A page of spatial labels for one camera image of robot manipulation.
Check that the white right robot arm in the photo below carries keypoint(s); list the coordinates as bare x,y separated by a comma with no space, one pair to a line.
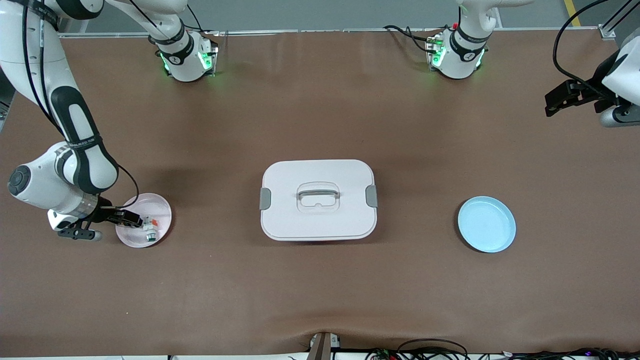
80,165

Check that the brown table mat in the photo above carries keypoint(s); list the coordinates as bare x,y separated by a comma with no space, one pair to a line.
320,125

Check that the metal mount post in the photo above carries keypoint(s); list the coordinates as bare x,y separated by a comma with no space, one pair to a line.
320,347

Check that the small white orange object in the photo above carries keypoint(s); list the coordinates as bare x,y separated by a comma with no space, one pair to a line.
150,230

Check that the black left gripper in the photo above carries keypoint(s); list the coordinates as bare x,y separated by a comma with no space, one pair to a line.
593,93

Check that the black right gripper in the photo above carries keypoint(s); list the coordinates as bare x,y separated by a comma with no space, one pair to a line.
106,214

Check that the light blue round plate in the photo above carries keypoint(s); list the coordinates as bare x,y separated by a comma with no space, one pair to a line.
486,225

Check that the aluminium frame structure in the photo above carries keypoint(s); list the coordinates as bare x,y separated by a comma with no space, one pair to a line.
607,31

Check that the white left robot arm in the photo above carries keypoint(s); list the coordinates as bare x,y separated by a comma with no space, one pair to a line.
462,55

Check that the pink round plate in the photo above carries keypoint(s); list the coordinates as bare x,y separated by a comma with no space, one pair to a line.
160,210

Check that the white lidded storage box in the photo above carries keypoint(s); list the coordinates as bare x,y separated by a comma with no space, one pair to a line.
320,220

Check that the metal table edge rail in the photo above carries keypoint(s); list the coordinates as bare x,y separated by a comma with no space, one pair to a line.
300,32

